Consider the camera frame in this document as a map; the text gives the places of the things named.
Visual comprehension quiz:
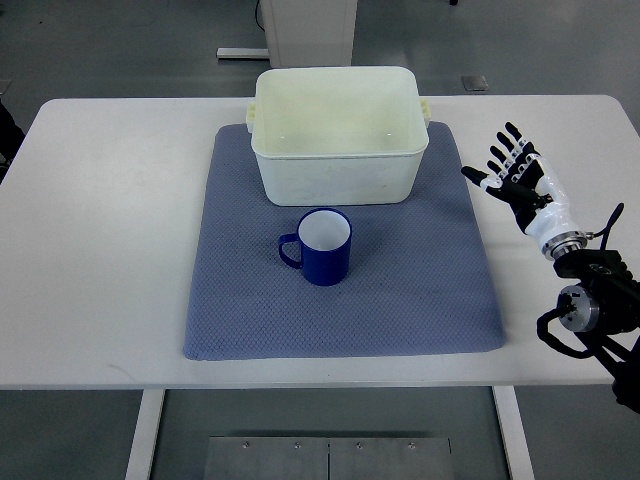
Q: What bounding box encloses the cream plastic storage box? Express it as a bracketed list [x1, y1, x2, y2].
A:
[246, 66, 431, 206]

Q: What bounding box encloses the dark object at left edge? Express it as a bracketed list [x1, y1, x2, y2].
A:
[0, 104, 25, 179]

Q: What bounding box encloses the grey floor outlet cover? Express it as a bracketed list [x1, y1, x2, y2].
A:
[461, 75, 489, 92]

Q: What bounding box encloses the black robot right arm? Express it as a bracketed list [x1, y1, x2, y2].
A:
[536, 232, 639, 412]

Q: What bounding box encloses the white table left leg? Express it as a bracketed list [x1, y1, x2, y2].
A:
[125, 389, 165, 480]

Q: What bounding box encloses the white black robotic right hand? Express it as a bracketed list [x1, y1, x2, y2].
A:
[461, 122, 588, 260]

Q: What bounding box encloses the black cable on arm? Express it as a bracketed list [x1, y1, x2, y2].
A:
[587, 202, 626, 251]

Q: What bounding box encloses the blue quilted cloth mat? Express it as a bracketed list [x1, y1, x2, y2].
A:
[182, 121, 507, 362]

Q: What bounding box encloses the white table right leg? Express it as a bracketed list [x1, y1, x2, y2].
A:
[492, 386, 535, 480]

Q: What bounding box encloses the white pedestal column with base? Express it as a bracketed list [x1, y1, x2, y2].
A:
[216, 0, 358, 68]

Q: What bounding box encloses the blue ceramic mug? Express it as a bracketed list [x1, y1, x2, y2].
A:
[278, 208, 352, 286]

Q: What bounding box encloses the metal floor plate with screws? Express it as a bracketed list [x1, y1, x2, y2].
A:
[204, 436, 454, 479]

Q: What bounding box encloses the white table leg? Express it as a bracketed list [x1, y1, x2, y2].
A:
[492, 386, 535, 480]
[125, 389, 165, 480]

